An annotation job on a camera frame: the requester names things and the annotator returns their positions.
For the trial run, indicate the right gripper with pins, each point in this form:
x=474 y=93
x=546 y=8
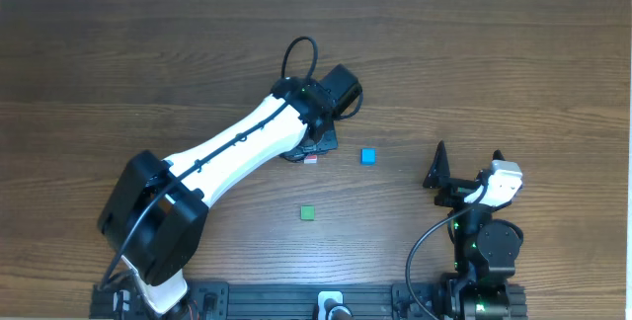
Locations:
x=454 y=189

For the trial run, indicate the blue cube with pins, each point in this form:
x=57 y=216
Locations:
x=368 y=156

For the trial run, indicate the green cube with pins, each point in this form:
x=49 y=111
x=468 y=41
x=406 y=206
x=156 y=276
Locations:
x=307 y=213

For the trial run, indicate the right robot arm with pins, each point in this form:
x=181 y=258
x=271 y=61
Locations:
x=494 y=246

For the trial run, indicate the white cube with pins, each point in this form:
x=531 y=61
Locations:
x=311 y=161

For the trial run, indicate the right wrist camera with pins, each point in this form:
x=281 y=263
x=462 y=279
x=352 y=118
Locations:
x=501 y=182

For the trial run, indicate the mounting rail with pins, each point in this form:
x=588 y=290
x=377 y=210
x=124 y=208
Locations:
x=276 y=302

